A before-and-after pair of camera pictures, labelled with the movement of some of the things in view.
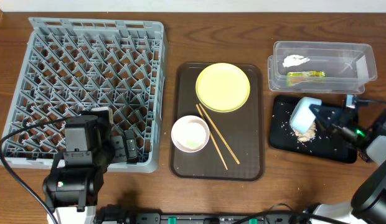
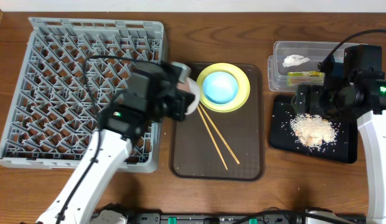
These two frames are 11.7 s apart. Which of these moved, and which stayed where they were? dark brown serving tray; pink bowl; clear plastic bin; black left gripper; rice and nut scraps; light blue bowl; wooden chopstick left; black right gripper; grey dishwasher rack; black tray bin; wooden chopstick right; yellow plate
Moved: black right gripper; black left gripper; rice and nut scraps; pink bowl; light blue bowl
Stayed: dark brown serving tray; yellow plate; black tray bin; clear plastic bin; wooden chopstick right; wooden chopstick left; grey dishwasher rack
